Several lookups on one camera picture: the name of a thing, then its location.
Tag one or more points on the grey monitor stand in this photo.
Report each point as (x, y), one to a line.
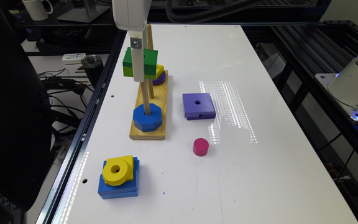
(89, 12)

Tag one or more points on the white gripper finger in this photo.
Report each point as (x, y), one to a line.
(137, 54)
(144, 39)

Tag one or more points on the purple square block top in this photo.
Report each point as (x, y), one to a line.
(198, 106)

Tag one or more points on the yellow square block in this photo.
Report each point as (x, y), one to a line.
(130, 165)

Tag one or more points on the middle wooden peg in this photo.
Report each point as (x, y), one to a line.
(150, 88)

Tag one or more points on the wooden peg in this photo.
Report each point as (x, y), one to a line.
(145, 97)
(150, 43)
(150, 88)

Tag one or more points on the yellow ring block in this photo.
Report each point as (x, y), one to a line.
(108, 173)

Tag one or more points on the white mug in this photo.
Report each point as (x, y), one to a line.
(36, 9)

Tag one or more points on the blue octagon block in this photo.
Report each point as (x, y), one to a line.
(150, 122)

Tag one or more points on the black tumbler cup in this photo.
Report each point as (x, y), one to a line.
(93, 66)

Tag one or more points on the white remote device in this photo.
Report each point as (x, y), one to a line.
(70, 59)

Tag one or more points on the dark green square block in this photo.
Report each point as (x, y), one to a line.
(150, 63)

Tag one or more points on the blue square block bottom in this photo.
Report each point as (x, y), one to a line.
(108, 191)

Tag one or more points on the magenta cylinder block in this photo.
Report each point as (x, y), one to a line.
(200, 147)

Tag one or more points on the black office chair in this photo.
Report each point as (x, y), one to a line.
(25, 123)

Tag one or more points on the front wooden peg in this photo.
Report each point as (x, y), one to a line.
(145, 97)

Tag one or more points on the wooden peg base board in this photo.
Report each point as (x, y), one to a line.
(160, 99)

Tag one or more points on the blue square block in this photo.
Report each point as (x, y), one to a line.
(135, 181)
(108, 191)

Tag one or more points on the rear wooden peg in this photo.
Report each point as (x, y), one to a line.
(150, 43)

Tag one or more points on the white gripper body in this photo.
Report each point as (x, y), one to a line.
(130, 14)

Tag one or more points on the small yellow block on peg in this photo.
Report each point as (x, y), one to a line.
(159, 70)

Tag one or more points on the blue square block top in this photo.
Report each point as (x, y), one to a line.
(135, 181)

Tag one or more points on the purple round block on peg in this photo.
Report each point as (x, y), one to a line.
(160, 79)

